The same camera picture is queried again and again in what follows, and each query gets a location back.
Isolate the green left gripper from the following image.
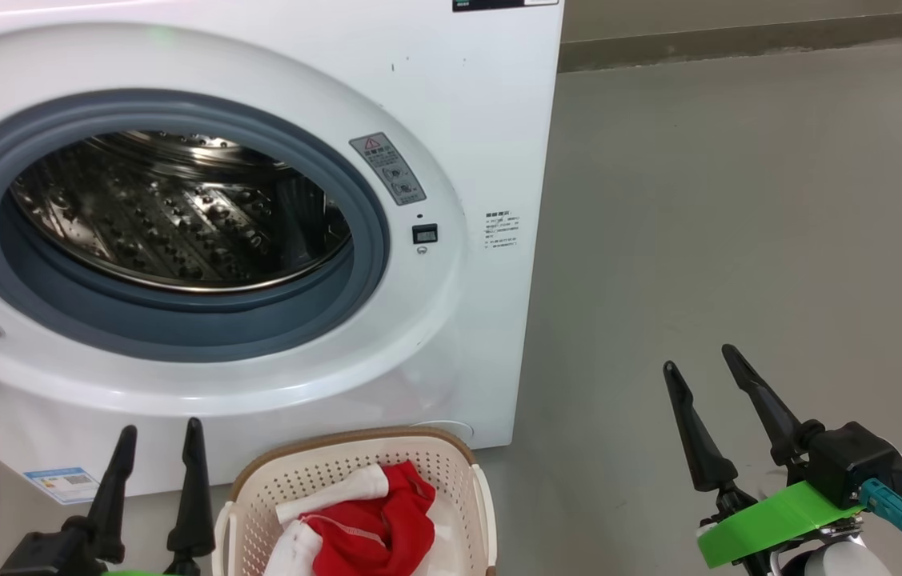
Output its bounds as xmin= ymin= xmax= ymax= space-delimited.
xmin=85 ymin=416 xmax=217 ymax=576

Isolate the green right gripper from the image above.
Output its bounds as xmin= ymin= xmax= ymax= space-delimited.
xmin=662 ymin=344 xmax=868 ymax=570

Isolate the red and white garment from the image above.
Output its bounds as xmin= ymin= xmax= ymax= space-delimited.
xmin=263 ymin=460 xmax=437 ymax=576

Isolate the cream perforated laundry basket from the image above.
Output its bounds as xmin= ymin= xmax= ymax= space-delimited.
xmin=212 ymin=426 xmax=497 ymax=576

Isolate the white front-load washing machine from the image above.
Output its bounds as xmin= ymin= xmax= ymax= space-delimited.
xmin=0 ymin=0 xmax=565 ymax=502

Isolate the blue energy label sticker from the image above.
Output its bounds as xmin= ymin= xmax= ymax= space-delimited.
xmin=22 ymin=466 xmax=102 ymax=506

